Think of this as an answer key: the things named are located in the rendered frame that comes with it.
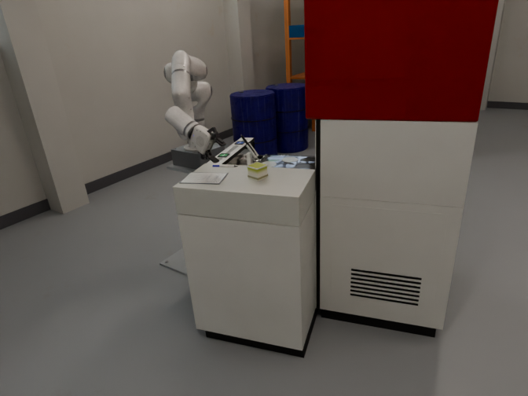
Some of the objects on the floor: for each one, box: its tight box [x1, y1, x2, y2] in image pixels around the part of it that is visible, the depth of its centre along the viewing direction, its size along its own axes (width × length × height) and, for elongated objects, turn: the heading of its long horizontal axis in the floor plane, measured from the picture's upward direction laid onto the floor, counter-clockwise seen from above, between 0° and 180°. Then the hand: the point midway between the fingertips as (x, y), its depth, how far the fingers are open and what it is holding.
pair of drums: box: [229, 83, 309, 155], centre depth 525 cm, size 74×120×88 cm, turn 154°
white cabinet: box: [178, 197, 318, 358], centre depth 240 cm, size 64×96×82 cm, turn 169°
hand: (218, 152), depth 168 cm, fingers open, 8 cm apart
